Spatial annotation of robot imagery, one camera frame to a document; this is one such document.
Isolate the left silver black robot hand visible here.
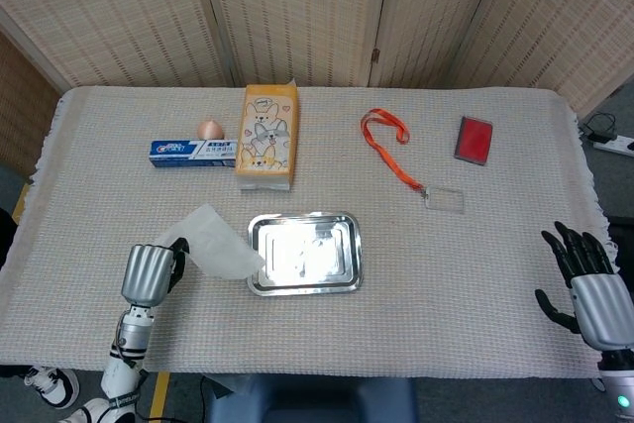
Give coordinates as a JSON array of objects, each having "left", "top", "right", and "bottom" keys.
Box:
[{"left": 120, "top": 237, "right": 191, "bottom": 307}]

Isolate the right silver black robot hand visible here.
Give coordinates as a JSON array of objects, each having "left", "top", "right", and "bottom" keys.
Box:
[{"left": 533, "top": 220, "right": 634, "bottom": 353}]

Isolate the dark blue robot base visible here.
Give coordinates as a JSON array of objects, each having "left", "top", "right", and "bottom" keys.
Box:
[{"left": 204, "top": 374, "right": 419, "bottom": 423}]

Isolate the silver metal tray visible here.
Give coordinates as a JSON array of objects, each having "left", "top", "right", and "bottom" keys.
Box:
[{"left": 246, "top": 211, "right": 365, "bottom": 297}]

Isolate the blue toothpaste box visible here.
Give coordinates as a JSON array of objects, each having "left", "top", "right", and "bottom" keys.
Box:
[{"left": 148, "top": 139, "right": 239, "bottom": 169}]

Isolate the white and black sneaker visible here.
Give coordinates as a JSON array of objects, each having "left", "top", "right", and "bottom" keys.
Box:
[{"left": 23, "top": 365, "right": 81, "bottom": 411}]

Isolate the peach egg-shaped object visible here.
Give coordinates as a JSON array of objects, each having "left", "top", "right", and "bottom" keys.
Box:
[{"left": 196, "top": 118, "right": 227, "bottom": 143}]

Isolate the white power strip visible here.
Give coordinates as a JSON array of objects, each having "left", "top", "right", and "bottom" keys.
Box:
[{"left": 590, "top": 134, "right": 634, "bottom": 159}]

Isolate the yellow corgi print tissue pack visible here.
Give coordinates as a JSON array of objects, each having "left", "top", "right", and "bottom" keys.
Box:
[{"left": 233, "top": 77, "right": 300, "bottom": 193}]

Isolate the clear plastic badge holder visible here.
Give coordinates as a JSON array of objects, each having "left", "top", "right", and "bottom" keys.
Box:
[{"left": 421, "top": 184, "right": 467, "bottom": 216}]

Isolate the beige woven tablecloth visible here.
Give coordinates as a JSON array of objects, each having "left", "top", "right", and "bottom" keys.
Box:
[{"left": 0, "top": 85, "right": 621, "bottom": 380}]

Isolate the red ink pad case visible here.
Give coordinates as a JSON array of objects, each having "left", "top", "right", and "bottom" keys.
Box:
[{"left": 453, "top": 115, "right": 495, "bottom": 166}]

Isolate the woven folding screen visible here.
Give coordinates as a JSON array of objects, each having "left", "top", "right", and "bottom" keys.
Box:
[{"left": 0, "top": 0, "right": 634, "bottom": 120}]

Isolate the black cable with adapter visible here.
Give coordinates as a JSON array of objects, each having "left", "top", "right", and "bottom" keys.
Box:
[{"left": 579, "top": 111, "right": 620, "bottom": 144}]

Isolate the orange lanyard strap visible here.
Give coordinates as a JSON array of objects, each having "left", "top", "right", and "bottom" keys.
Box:
[{"left": 359, "top": 107, "right": 427, "bottom": 193}]

